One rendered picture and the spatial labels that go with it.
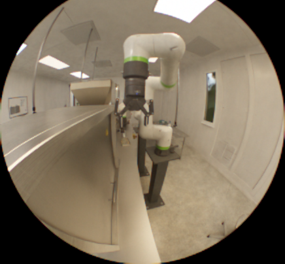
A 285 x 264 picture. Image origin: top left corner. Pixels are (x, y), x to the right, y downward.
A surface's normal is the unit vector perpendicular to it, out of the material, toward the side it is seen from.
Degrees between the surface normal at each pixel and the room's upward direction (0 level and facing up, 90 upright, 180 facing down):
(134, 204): 0
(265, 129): 90
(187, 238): 0
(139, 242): 0
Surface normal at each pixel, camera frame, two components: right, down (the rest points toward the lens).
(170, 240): 0.04, -0.97
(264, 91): -0.99, 0.00
